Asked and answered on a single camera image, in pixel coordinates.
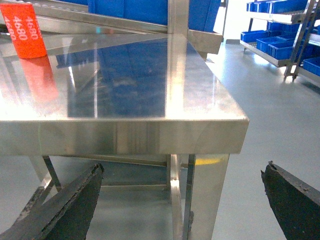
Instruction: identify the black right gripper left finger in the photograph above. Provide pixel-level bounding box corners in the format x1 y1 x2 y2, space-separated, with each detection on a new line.
0 163 104 240

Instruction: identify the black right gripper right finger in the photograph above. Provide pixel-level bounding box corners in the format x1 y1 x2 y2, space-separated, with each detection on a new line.
261 161 320 240

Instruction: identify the large blue plastic crate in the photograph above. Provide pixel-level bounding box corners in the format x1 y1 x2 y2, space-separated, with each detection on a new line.
87 0 221 32

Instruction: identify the stainless steel flow rack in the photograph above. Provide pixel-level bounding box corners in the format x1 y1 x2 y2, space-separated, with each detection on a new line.
0 0 224 60

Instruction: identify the background shelf with blue bins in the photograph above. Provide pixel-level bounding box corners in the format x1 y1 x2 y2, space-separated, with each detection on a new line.
239 0 320 85

